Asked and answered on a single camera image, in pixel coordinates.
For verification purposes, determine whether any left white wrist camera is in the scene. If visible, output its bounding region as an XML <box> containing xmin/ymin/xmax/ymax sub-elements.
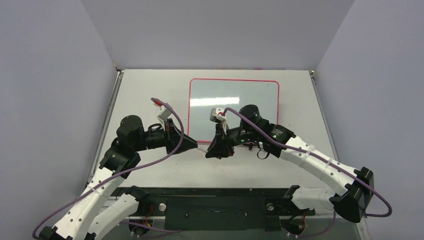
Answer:
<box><xmin>154</xmin><ymin>101</ymin><xmax>172</xmax><ymax>129</ymax></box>

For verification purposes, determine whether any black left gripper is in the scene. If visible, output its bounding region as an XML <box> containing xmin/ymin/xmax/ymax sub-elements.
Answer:
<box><xmin>133</xmin><ymin>118</ymin><xmax>198</xmax><ymax>156</ymax></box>

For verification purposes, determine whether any purple cable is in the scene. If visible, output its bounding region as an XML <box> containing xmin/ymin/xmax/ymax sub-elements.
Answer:
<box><xmin>222</xmin><ymin>107</ymin><xmax>393</xmax><ymax>218</ymax></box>
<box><xmin>32</xmin><ymin>97</ymin><xmax>185</xmax><ymax>239</ymax></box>

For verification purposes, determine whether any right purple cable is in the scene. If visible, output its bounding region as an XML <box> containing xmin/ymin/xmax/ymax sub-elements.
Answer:
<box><xmin>222</xmin><ymin>107</ymin><xmax>393</xmax><ymax>218</ymax></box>

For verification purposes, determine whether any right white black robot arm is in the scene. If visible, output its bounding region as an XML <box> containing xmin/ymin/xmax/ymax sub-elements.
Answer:
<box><xmin>205</xmin><ymin>104</ymin><xmax>374</xmax><ymax>223</ymax></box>

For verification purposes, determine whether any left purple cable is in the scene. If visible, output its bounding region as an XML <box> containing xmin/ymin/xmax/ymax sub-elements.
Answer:
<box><xmin>32</xmin><ymin>97</ymin><xmax>185</xmax><ymax>239</ymax></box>

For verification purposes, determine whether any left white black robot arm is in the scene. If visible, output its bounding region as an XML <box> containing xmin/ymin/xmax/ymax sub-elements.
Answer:
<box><xmin>32</xmin><ymin>115</ymin><xmax>198</xmax><ymax>240</ymax></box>

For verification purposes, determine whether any aluminium table frame rail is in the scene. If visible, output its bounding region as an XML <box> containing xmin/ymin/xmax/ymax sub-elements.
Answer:
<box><xmin>67</xmin><ymin>195</ymin><xmax>369</xmax><ymax>220</ymax></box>

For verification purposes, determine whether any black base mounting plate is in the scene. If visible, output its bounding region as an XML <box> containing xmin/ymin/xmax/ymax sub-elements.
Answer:
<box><xmin>112</xmin><ymin>185</ymin><xmax>318</xmax><ymax>237</ymax></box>

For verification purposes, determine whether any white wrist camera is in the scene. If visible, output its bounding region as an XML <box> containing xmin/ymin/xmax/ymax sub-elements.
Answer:
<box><xmin>209</xmin><ymin>107</ymin><xmax>228</xmax><ymax>134</ymax></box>
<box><xmin>154</xmin><ymin>101</ymin><xmax>172</xmax><ymax>129</ymax></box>

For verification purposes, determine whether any pink-framed whiteboard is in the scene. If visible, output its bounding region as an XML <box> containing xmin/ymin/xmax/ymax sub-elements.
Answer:
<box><xmin>185</xmin><ymin>78</ymin><xmax>280</xmax><ymax>143</ymax></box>

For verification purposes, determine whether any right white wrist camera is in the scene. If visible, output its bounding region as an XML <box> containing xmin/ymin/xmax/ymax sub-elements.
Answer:
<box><xmin>209</xmin><ymin>107</ymin><xmax>228</xmax><ymax>134</ymax></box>

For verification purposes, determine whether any black whiteboard marker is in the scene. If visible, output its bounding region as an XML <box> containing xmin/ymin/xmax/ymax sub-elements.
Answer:
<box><xmin>196</xmin><ymin>147</ymin><xmax>208</xmax><ymax>153</ymax></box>

